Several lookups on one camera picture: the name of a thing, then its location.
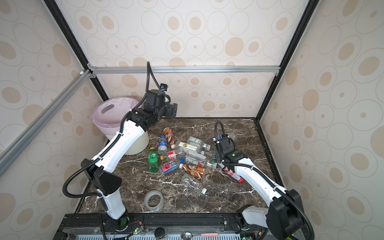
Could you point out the crushed bottle pink label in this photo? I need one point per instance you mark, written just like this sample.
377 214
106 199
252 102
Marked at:
168 167

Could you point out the aluminium frame bar back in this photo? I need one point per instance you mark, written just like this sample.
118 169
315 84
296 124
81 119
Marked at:
187 70

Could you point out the brown Nescafe bottle front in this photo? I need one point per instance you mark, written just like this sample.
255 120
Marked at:
192 170

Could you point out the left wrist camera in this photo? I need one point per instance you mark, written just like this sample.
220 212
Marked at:
164 87

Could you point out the black frame post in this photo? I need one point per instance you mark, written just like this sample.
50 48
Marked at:
67 32
302 25

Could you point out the black frame post left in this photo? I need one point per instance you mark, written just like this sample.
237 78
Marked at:
67 32

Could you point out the clear bottle green cap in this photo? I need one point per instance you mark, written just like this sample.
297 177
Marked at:
200 163

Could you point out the clear bottle blue label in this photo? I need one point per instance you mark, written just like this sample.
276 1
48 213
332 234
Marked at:
232 135

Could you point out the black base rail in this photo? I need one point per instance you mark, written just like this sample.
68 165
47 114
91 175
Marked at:
142 227

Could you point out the clear flat bottle middle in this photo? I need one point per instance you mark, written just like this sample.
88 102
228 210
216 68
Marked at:
196 156

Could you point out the metal spoon red handle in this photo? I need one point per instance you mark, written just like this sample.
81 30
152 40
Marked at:
189 235

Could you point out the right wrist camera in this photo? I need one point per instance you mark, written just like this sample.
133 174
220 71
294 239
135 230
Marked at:
220 137

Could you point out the frosted bottle kiwi label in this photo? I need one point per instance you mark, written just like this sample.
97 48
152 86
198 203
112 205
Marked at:
188 147

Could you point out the green plastic soda bottle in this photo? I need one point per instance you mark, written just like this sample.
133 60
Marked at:
153 161

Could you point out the black frame post right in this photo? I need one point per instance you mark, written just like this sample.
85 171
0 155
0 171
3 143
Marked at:
302 25

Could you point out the clear tape roll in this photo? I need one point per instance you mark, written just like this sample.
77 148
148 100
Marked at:
154 201

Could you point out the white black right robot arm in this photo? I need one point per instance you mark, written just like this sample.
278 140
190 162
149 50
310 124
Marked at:
284 214

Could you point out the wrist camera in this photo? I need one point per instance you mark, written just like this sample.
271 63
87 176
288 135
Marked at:
220 137
164 87

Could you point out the black round knob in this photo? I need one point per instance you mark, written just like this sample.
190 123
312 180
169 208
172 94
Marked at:
159 233

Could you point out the clear bottle green label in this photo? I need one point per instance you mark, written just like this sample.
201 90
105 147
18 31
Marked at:
199 143

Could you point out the pink bin liner bag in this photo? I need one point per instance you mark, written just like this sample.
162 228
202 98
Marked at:
108 115

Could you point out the crushed clear bottle white cap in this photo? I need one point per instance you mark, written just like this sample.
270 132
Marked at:
193 186

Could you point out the clear bottle red cap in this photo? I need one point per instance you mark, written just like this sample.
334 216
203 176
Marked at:
232 174

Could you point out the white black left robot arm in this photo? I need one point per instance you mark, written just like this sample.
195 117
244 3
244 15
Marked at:
99 170

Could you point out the blue label water bottle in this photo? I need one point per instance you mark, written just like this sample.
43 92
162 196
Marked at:
162 148

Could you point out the clear bottle red label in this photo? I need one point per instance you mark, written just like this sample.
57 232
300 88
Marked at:
173 155

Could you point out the white plastic waste bin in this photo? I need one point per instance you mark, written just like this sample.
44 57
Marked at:
138 145

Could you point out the aluminium frame bar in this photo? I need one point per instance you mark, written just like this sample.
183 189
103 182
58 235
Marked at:
187 70
27 136

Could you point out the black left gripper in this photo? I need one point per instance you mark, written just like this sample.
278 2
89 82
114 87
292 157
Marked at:
170 113

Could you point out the aluminium frame bar left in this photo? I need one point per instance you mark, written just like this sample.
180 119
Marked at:
27 136

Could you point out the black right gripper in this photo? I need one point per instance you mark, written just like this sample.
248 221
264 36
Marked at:
218 156

